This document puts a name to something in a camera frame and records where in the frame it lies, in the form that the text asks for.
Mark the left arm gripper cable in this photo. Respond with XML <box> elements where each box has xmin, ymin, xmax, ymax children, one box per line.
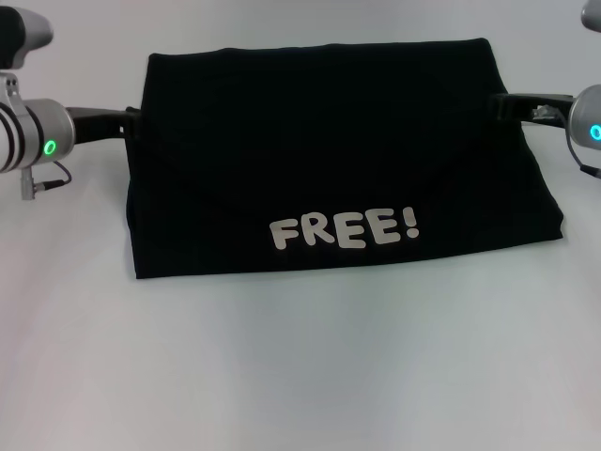
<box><xmin>19</xmin><ymin>161</ymin><xmax>71</xmax><ymax>201</ymax></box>

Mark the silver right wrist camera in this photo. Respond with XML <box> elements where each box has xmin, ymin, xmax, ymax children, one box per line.
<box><xmin>580</xmin><ymin>0</ymin><xmax>601</xmax><ymax>34</ymax></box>

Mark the black t-shirt with FREE print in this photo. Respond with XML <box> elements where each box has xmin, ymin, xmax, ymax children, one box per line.
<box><xmin>124</xmin><ymin>37</ymin><xmax>564</xmax><ymax>282</ymax></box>

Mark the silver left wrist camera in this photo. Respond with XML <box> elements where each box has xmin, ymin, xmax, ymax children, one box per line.
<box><xmin>0</xmin><ymin>7</ymin><xmax>54</xmax><ymax>72</ymax></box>

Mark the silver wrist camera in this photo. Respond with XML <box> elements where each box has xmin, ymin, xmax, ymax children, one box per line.
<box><xmin>0</xmin><ymin>7</ymin><xmax>54</xmax><ymax>72</ymax></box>
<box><xmin>580</xmin><ymin>0</ymin><xmax>601</xmax><ymax>34</ymax></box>

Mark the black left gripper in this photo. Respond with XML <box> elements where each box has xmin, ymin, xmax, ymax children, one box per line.
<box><xmin>65</xmin><ymin>106</ymin><xmax>142</xmax><ymax>145</ymax></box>

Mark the arm gripper cable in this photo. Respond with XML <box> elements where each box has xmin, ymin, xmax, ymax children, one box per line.
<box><xmin>19</xmin><ymin>161</ymin><xmax>71</xmax><ymax>201</ymax></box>
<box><xmin>565</xmin><ymin>125</ymin><xmax>601</xmax><ymax>179</ymax></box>

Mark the right arm gripper cable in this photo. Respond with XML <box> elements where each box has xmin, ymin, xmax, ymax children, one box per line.
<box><xmin>565</xmin><ymin>125</ymin><xmax>601</xmax><ymax>179</ymax></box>

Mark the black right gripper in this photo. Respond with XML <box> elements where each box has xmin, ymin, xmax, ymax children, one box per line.
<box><xmin>487</xmin><ymin>93</ymin><xmax>579</xmax><ymax>129</ymax></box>

